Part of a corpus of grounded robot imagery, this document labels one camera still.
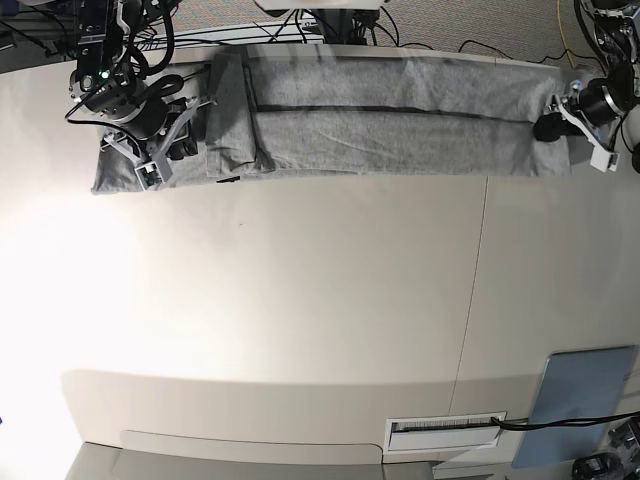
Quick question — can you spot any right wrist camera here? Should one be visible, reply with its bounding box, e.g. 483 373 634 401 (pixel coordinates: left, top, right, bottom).
134 156 173 191

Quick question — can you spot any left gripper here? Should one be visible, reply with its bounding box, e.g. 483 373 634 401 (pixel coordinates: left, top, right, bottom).
533 79 621 152

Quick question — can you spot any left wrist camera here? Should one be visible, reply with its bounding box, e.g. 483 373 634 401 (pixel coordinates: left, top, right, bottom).
589 147 619 173

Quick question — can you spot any blue-grey board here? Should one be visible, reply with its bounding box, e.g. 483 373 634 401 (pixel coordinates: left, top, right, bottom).
512 345 636 469

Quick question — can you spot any grey T-shirt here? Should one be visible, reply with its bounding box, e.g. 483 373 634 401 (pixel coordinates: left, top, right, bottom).
89 43 574 196

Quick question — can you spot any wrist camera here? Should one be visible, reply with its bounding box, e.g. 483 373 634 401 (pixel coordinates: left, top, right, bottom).
134 156 173 191
589 147 619 173

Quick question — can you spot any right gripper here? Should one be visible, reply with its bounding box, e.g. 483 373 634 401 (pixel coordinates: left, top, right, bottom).
98 96 216 191

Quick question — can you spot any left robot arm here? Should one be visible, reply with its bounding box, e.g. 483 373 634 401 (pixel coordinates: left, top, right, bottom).
533 1 639 172

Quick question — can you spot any black base stand with cables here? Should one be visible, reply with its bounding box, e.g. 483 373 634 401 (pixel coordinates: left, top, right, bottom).
254 1 400 47

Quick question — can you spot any black cable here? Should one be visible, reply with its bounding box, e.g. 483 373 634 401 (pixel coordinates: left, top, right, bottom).
491 412 640 432

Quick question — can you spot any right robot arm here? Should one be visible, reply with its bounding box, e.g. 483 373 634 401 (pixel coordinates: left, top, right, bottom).
65 1 213 194

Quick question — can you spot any yellow cable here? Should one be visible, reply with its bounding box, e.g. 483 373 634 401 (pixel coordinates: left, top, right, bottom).
552 0 576 68

